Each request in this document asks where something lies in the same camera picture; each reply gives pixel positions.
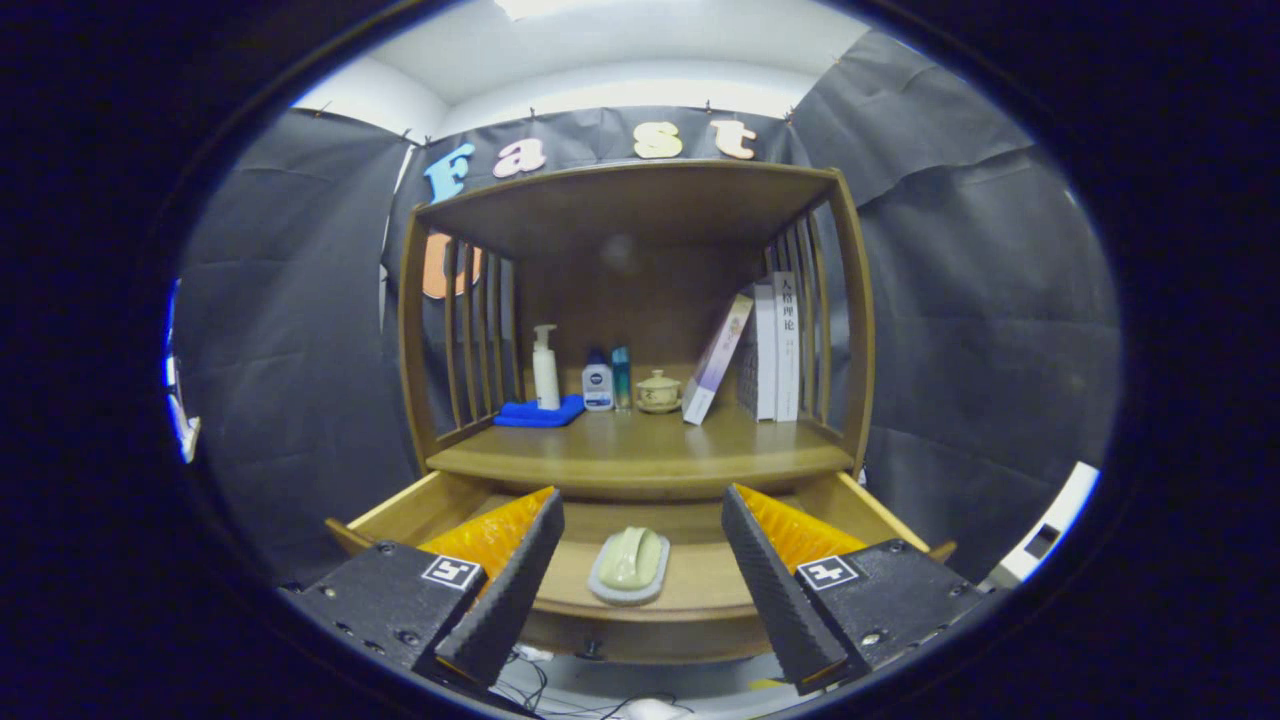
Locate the wooden cabinet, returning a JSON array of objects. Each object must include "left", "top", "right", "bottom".
[{"left": 398, "top": 160, "right": 877, "bottom": 501}]

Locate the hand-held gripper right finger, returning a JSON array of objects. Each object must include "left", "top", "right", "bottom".
[{"left": 721, "top": 483, "right": 1004, "bottom": 697}]

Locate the wooden drawer with black knob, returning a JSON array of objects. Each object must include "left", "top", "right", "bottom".
[{"left": 325, "top": 470, "right": 958, "bottom": 666}]

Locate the ceiling light panel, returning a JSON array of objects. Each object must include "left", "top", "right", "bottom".
[{"left": 495, "top": 0, "right": 701, "bottom": 21}]

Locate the black floor cable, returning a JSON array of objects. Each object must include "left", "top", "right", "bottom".
[{"left": 490, "top": 648, "right": 691, "bottom": 719}]

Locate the wooden countertop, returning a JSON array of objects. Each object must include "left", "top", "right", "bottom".
[{"left": 425, "top": 400, "right": 856, "bottom": 501}]

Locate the white blue object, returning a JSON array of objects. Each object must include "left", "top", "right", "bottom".
[{"left": 165, "top": 280, "right": 201, "bottom": 464}]

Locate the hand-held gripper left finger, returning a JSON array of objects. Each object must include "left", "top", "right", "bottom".
[{"left": 280, "top": 486, "right": 566, "bottom": 691}]

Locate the white pump bottle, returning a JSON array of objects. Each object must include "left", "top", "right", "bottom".
[{"left": 531, "top": 324, "right": 562, "bottom": 412}]

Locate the purple white book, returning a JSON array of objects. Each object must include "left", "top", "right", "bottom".
[{"left": 681, "top": 293, "right": 755, "bottom": 426}]

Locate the green scrub brush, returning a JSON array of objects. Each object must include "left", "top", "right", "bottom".
[{"left": 587, "top": 526, "right": 672, "bottom": 607}]

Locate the white lettered book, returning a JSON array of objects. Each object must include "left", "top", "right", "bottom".
[{"left": 773, "top": 271, "right": 801, "bottom": 423}]

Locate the white lotion bottle blue cap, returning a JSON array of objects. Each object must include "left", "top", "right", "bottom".
[{"left": 582, "top": 347, "right": 615, "bottom": 413}]

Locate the blue folded cloth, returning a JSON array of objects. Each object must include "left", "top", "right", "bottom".
[{"left": 493, "top": 394, "right": 586, "bottom": 429}]

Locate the patterned cover book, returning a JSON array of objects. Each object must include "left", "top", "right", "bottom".
[{"left": 738, "top": 283, "right": 779, "bottom": 421}]

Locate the white box with black slot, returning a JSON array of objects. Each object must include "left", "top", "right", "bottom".
[{"left": 985, "top": 460, "right": 1101, "bottom": 589}]

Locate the beige lidded teacup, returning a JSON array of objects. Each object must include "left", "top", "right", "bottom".
[{"left": 636, "top": 369, "right": 684, "bottom": 414}]

